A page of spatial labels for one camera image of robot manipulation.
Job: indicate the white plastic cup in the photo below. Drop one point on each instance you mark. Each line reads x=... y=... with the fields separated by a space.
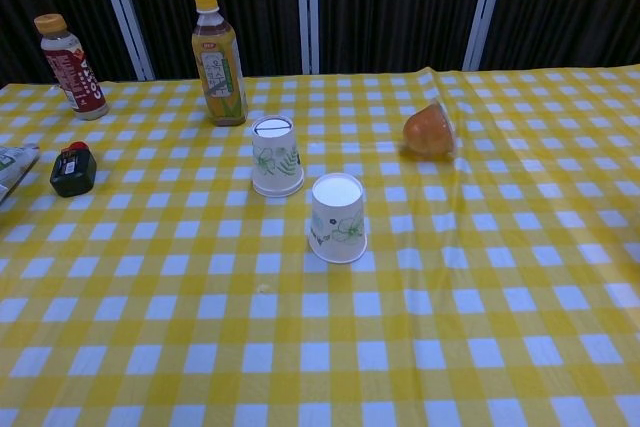
x=278 y=193
x=337 y=222

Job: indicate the paper cup with line mark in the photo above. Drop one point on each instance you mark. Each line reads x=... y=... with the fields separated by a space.
x=275 y=157

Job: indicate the orange jelly cup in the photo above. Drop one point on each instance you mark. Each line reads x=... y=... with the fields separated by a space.
x=427 y=134

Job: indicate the yellow checkered tablecloth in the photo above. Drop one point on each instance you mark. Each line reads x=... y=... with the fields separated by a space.
x=320 y=337

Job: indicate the yellow tea bottle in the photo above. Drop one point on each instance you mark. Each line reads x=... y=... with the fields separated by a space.
x=220 y=77

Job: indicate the small black sauce bottle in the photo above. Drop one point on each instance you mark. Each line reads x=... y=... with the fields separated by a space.
x=72 y=172

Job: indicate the red coffee bottle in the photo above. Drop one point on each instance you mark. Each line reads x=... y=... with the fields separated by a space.
x=75 y=77

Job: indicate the white green snack packet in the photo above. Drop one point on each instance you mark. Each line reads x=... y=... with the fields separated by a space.
x=12 y=167

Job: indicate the silver aluminium frame bar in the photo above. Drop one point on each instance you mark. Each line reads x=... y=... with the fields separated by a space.
x=122 y=12
x=307 y=7
x=485 y=7

